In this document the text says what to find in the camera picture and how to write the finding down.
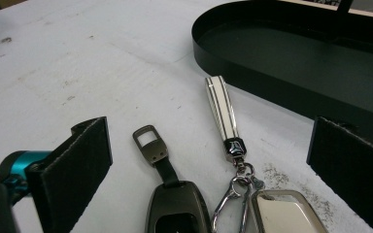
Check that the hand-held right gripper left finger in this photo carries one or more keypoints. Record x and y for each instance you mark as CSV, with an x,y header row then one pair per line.
x,y
74,168

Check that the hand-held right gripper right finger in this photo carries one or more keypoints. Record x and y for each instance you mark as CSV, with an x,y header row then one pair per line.
x,y
353,171

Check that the dark grey car key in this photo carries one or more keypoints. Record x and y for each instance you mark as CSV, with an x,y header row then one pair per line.
x,y
175,204

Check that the black oval tray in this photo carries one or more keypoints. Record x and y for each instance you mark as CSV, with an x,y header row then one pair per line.
x,y
291,61

